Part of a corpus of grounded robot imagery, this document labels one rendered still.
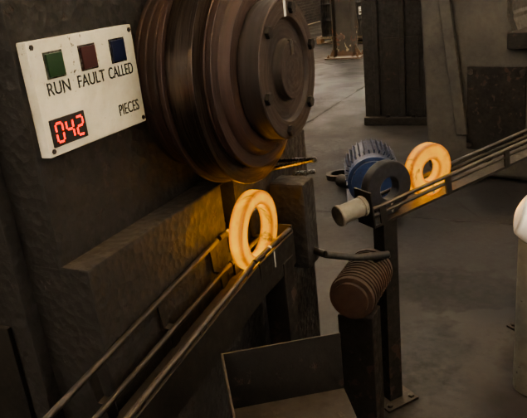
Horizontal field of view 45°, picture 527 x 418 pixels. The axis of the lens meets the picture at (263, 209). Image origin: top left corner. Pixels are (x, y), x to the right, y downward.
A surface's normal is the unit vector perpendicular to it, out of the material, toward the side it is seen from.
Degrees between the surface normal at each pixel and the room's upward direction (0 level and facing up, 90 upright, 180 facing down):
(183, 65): 78
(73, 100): 90
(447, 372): 0
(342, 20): 90
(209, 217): 90
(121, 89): 90
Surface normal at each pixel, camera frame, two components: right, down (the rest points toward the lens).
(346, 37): -0.43, 0.35
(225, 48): 0.01, -0.03
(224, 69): 0.01, 0.19
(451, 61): -0.63, 0.33
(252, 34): -0.40, -0.26
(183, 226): 0.90, 0.06
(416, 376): -0.10, -0.94
